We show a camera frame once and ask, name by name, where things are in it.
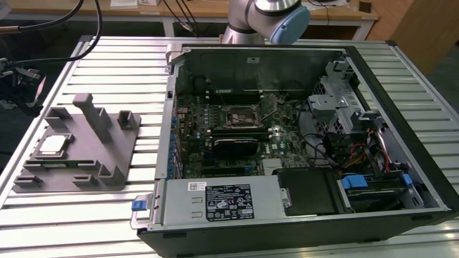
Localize CPU socket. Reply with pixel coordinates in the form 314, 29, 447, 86
222, 104, 266, 128

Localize silver case latch bracket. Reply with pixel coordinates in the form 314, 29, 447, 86
164, 42, 184, 74

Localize black PC case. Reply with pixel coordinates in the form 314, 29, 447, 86
138, 42, 459, 258

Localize silver metal handle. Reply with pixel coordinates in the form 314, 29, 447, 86
128, 193, 159, 231

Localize green RAM stick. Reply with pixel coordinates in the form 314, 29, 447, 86
26, 160, 95, 166

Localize green motherboard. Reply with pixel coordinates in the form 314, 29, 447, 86
175, 91, 337, 180

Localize silver chipset heat sink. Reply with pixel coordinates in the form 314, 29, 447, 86
262, 158, 285, 173

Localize grey parts rack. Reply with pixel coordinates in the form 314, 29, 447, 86
14, 92, 143, 193

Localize grey metal drive cage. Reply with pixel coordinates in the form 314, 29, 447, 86
307, 60, 366, 135

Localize yellow power wires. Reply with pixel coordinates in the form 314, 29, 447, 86
342, 150, 370, 169

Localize metal socket cover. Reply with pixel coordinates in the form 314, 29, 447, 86
257, 93, 281, 121

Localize wooden cabinet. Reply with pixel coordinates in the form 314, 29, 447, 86
390, 0, 459, 77

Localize blue disk carrier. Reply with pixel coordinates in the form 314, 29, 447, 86
339, 173, 414, 213

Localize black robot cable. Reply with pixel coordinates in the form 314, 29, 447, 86
11, 0, 103, 67

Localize black graphics card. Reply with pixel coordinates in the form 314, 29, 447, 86
212, 138, 261, 160

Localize silver CPU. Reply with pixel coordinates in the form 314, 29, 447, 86
38, 135, 70, 156

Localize grey power supply unit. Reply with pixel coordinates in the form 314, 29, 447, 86
147, 178, 290, 232

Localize orange data cable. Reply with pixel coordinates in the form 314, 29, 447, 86
379, 147, 393, 173

